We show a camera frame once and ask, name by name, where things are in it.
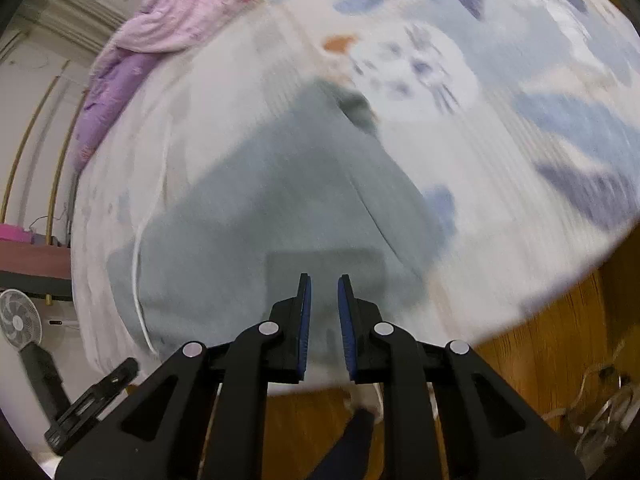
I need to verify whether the person's leg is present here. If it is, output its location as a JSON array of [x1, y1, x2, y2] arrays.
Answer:
[[310, 382, 388, 480]]

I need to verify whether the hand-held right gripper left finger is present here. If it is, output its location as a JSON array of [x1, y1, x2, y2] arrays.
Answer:
[[55, 273, 313, 480]]

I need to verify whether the bed with leaf-print sheet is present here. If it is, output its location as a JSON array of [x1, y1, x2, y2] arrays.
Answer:
[[70, 0, 640, 396]]

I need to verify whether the white charging cable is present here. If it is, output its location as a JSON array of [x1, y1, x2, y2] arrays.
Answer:
[[130, 125, 173, 353]]

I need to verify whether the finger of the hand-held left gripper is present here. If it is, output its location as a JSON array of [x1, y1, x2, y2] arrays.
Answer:
[[44, 357, 140, 456]]

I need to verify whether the purple floral quilt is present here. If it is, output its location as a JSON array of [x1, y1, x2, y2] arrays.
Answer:
[[72, 0, 311, 173]]

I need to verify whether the beige striped curtain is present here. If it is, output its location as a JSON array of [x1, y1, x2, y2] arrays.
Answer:
[[20, 0, 133, 58]]

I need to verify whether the white standing fan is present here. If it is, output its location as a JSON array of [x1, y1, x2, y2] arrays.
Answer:
[[0, 288, 71, 416]]

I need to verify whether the grey zip hoodie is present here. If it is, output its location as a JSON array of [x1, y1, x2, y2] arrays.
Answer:
[[107, 77, 446, 361]]

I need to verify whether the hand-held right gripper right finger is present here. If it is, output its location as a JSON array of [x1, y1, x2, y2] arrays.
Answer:
[[337, 274, 586, 480]]

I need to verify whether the wooden wall rail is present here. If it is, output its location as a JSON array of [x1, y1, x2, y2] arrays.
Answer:
[[46, 87, 88, 243], [0, 59, 71, 221]]

